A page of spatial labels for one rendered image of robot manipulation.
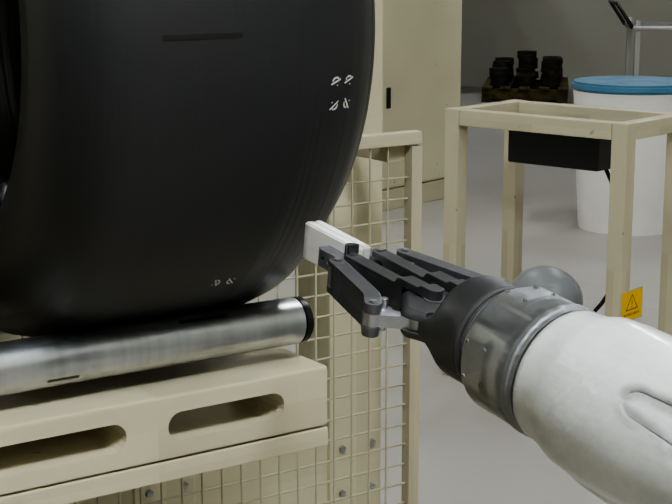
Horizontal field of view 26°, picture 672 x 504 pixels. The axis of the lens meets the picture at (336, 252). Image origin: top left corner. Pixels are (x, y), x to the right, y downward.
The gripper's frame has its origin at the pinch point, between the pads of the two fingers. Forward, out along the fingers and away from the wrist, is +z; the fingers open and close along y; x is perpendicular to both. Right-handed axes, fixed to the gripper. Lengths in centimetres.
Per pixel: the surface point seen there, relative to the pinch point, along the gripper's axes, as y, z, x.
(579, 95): -395, 376, 93
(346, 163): -7.9, 10.7, -3.6
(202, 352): 0.9, 17.9, 15.1
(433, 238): -329, 387, 156
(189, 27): 8.8, 9.2, -16.0
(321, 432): -10.3, 14.3, 23.7
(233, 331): -2.2, 18.0, 13.6
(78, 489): 14.4, 14.2, 24.1
